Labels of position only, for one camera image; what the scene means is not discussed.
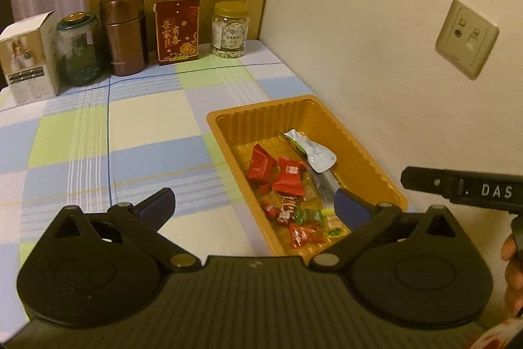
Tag plain red candy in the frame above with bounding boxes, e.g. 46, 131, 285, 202
246, 145, 280, 186

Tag beige wall network plate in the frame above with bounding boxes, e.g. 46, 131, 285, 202
435, 0, 500, 80

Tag red white striped candy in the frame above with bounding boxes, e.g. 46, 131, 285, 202
278, 196, 301, 227

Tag red gold printed packet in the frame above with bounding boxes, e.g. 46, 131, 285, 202
153, 0, 201, 66

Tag brown metal thermos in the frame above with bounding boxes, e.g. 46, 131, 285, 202
99, 0, 148, 77

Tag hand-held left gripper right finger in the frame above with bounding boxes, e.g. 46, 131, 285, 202
310, 188, 470, 272

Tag person's right hand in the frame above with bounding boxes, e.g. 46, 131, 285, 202
502, 236, 523, 317

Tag clear candy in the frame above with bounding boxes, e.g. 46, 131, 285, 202
308, 169, 342, 208

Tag clear nut jar yellow lid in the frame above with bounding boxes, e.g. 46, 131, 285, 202
211, 1, 250, 59

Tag small red candy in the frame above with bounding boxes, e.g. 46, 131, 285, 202
261, 200, 282, 222
288, 221, 325, 250

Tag green snack packet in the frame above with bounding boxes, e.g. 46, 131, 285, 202
283, 129, 338, 172

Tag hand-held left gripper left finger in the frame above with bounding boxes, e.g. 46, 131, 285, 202
39, 187, 202, 273

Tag red candy with white emblem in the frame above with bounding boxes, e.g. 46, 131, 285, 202
272, 155, 308, 198

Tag green candy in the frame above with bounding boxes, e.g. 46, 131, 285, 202
294, 207, 324, 227

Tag orange plastic tray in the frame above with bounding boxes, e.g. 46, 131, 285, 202
206, 96, 408, 257

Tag green glass jar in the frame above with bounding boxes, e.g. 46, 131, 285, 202
56, 11, 103, 86

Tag white cardboard box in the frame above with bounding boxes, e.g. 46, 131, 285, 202
0, 10, 62, 104

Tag yellow-green candy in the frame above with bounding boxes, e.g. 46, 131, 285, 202
323, 210, 350, 239

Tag checked tablecloth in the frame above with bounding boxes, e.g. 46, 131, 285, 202
0, 39, 409, 325

